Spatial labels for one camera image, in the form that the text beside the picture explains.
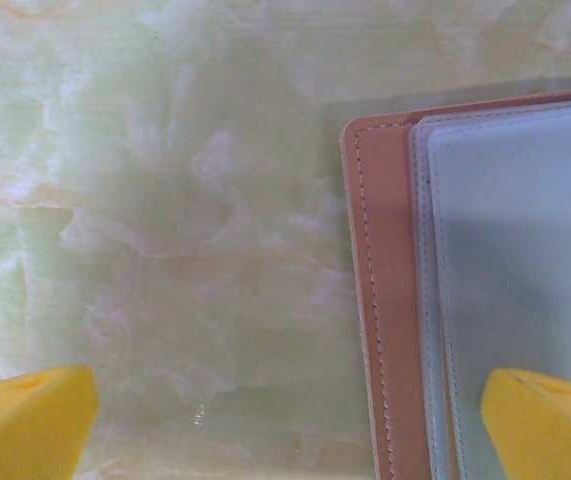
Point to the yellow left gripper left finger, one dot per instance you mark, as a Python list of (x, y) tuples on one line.
[(25, 425)]

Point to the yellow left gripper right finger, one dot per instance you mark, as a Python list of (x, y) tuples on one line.
[(555, 430)]

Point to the tan leather card holder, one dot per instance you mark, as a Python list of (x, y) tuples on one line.
[(390, 300)]

